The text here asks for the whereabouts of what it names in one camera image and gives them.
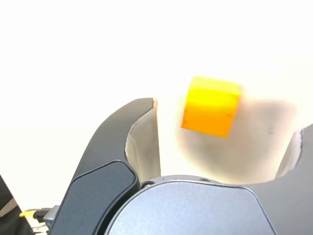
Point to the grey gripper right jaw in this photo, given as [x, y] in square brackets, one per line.
[195, 208]

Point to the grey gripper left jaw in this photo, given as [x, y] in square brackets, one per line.
[102, 151]

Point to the yellow cube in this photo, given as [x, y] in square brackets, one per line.
[210, 110]

